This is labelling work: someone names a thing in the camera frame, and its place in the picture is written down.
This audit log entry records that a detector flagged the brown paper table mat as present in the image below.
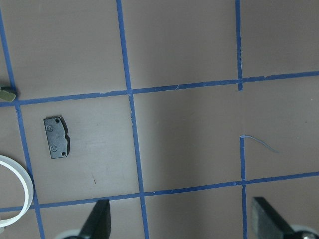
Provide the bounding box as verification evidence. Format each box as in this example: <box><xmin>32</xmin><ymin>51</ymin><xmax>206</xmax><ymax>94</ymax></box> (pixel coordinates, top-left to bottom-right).
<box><xmin>0</xmin><ymin>0</ymin><xmax>319</xmax><ymax>239</ymax></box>

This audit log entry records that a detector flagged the black brake pad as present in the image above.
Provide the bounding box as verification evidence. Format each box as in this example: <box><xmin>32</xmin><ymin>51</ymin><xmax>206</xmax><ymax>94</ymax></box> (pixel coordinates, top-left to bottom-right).
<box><xmin>43</xmin><ymin>116</ymin><xmax>70</xmax><ymax>159</ymax></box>

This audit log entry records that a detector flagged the green curved brake shoe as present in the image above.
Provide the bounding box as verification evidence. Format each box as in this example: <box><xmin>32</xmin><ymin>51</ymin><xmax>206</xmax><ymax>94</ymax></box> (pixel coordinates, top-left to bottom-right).
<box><xmin>0</xmin><ymin>86</ymin><xmax>16</xmax><ymax>102</ymax></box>

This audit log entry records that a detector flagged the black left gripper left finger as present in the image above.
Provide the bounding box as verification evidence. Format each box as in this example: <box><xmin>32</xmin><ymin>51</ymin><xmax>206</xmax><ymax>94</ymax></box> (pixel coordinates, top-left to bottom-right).
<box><xmin>79</xmin><ymin>200</ymin><xmax>111</xmax><ymax>239</ymax></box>

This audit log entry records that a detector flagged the white curved plastic clamp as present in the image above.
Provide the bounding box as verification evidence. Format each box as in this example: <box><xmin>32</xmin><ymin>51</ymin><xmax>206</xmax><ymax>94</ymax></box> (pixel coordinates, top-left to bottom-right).
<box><xmin>0</xmin><ymin>155</ymin><xmax>34</xmax><ymax>229</ymax></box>

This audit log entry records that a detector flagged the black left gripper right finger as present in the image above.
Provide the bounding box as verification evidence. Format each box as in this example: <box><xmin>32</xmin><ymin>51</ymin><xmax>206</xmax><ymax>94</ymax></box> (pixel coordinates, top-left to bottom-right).
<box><xmin>251</xmin><ymin>197</ymin><xmax>295</xmax><ymax>239</ymax></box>

